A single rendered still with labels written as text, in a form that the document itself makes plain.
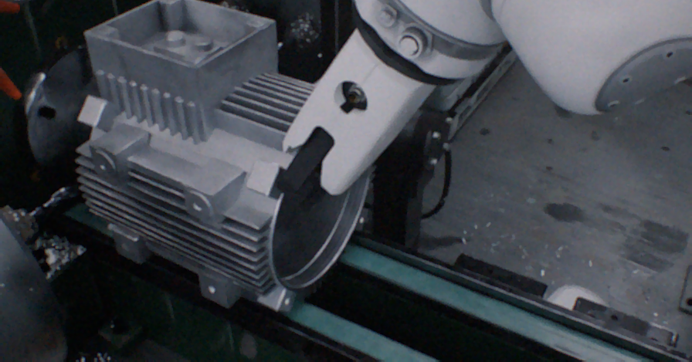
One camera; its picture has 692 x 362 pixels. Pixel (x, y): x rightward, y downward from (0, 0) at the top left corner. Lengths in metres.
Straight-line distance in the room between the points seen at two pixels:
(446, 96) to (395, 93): 0.65
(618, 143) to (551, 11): 0.86
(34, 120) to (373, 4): 0.43
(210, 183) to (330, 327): 0.18
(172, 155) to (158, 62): 0.08
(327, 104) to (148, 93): 0.23
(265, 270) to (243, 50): 0.18
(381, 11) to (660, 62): 0.13
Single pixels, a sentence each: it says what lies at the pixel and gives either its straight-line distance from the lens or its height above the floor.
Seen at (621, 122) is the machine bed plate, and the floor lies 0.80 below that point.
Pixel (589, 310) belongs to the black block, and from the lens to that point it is 0.74.
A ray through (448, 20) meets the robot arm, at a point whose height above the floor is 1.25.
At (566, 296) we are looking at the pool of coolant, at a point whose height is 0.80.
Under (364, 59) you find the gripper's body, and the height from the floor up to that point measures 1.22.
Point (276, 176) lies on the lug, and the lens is 0.49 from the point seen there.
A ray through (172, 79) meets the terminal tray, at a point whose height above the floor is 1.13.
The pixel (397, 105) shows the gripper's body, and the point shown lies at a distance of 0.36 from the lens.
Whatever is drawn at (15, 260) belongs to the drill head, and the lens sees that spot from 0.46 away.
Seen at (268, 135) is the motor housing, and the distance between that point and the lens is 0.52.
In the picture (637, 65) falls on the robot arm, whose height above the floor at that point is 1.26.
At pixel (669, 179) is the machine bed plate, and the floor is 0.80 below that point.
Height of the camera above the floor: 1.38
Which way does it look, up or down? 36 degrees down
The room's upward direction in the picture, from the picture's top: straight up
